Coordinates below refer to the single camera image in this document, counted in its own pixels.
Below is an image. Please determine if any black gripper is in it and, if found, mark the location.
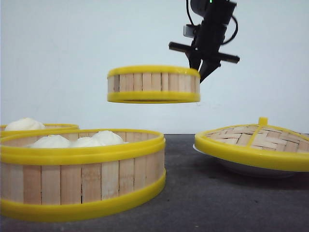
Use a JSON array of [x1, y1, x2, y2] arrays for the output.
[[169, 21, 240, 83]]

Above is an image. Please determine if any woven bamboo steamer lid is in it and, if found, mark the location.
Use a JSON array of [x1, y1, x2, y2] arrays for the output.
[[195, 117, 309, 172]]

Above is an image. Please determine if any bamboo steamer drawer with buns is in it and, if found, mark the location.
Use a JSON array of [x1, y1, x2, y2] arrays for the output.
[[0, 123, 79, 138]]

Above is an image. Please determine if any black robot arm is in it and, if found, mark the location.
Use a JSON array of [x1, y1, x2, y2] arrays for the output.
[[169, 0, 240, 82]]

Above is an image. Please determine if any white plate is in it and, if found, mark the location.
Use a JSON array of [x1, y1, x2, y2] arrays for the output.
[[193, 145, 299, 179]]

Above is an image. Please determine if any white steamed bun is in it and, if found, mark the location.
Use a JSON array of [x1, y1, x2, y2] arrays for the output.
[[92, 130, 125, 145], [29, 135, 70, 148], [70, 137, 101, 147], [4, 117, 45, 131]]

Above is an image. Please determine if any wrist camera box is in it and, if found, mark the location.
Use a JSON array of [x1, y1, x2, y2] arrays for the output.
[[183, 24, 200, 38]]

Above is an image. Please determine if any black cable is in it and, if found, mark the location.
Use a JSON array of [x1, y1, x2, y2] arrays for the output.
[[222, 14, 239, 45]]

